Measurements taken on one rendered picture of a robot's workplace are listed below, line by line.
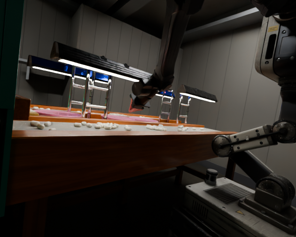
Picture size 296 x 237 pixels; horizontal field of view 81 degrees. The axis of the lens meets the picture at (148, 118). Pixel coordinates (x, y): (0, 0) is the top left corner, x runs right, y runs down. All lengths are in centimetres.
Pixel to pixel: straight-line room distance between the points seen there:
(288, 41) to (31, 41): 325
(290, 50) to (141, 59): 264
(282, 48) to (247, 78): 208
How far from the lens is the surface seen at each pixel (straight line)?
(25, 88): 341
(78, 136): 61
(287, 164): 275
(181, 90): 148
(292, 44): 93
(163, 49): 59
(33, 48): 347
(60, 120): 102
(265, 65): 94
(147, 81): 71
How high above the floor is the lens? 89
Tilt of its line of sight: 4 degrees down
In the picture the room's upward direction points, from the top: 9 degrees clockwise
